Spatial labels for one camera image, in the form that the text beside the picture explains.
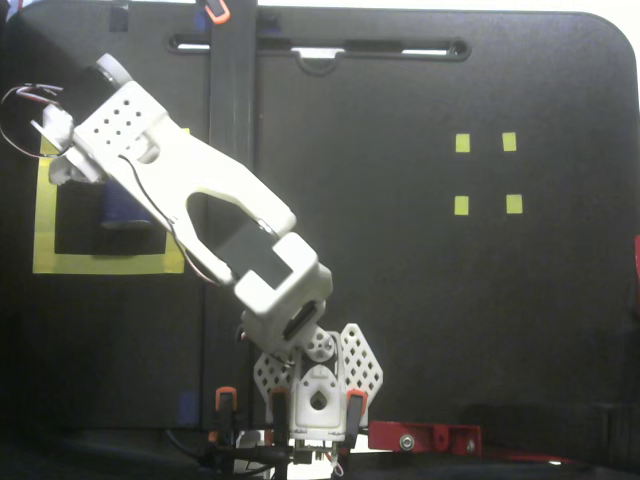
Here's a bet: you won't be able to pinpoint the yellow tape square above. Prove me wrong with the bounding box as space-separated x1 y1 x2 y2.
32 128 192 275

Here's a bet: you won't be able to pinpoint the dark tape patch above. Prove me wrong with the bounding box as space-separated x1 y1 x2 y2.
108 2 130 33

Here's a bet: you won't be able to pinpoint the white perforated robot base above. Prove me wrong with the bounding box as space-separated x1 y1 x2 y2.
252 322 386 444

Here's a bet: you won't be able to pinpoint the orange black spring clamp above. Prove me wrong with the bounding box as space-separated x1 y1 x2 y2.
214 385 239 446
197 0 232 25

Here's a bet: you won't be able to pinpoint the blue white charger block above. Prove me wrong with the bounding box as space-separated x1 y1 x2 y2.
99 180 156 231

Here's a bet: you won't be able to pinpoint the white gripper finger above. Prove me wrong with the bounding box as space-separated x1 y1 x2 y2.
47 157 87 186

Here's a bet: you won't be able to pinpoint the red white servo wires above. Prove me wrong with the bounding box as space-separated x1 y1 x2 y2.
0 83 65 157

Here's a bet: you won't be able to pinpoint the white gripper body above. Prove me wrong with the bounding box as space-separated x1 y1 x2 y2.
29 105 107 185

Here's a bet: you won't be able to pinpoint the black cable bundle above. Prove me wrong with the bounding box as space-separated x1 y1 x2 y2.
164 429 281 476

